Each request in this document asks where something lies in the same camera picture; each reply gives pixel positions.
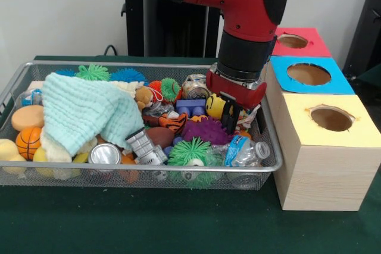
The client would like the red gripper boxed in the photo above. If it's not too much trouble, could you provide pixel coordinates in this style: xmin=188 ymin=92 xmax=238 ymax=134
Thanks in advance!
xmin=206 ymin=70 xmax=267 ymax=136

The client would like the mint green knitted cloth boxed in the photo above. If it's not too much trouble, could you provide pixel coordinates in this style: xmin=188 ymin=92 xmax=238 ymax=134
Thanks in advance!
xmin=42 ymin=73 xmax=145 ymax=157

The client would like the clear shallow bin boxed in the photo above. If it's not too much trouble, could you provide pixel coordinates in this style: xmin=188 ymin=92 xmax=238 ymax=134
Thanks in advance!
xmin=0 ymin=59 xmax=285 ymax=191

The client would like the yellow smiley face ball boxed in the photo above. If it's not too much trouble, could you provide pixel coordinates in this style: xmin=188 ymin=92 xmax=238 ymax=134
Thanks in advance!
xmin=206 ymin=93 xmax=226 ymax=120

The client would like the purple spiky ball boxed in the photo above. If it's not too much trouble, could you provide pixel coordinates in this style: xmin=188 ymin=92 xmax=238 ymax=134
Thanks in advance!
xmin=182 ymin=117 xmax=234 ymax=146

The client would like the crushed plastic water bottle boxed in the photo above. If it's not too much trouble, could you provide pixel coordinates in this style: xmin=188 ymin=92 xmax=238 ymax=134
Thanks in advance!
xmin=226 ymin=135 xmax=272 ymax=168

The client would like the green spiky ball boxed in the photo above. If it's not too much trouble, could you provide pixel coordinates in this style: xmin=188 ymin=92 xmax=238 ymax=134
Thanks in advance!
xmin=168 ymin=139 xmax=214 ymax=190

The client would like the large blue spiky ball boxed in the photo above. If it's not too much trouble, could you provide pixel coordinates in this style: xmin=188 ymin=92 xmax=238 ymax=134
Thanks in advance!
xmin=110 ymin=67 xmax=148 ymax=83

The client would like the dark green table cloth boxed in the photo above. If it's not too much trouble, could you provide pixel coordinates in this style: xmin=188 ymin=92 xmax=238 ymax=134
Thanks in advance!
xmin=0 ymin=55 xmax=381 ymax=254

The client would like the green fuzzy monster toy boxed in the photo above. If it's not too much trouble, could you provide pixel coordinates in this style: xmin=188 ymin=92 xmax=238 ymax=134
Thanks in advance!
xmin=76 ymin=64 xmax=111 ymax=82

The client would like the pale orange round sponge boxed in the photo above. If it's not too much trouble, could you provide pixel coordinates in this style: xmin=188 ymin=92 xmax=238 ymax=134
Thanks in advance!
xmin=11 ymin=105 xmax=45 ymax=133

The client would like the small orange basketball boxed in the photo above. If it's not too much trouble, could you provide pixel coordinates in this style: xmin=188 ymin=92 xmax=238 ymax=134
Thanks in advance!
xmin=15 ymin=127 xmax=43 ymax=161

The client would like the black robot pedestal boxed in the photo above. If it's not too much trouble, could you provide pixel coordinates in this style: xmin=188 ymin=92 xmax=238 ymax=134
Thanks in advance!
xmin=115 ymin=0 xmax=224 ymax=58

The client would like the black cable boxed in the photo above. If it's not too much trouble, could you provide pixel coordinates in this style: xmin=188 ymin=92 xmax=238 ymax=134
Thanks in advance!
xmin=104 ymin=44 xmax=120 ymax=57

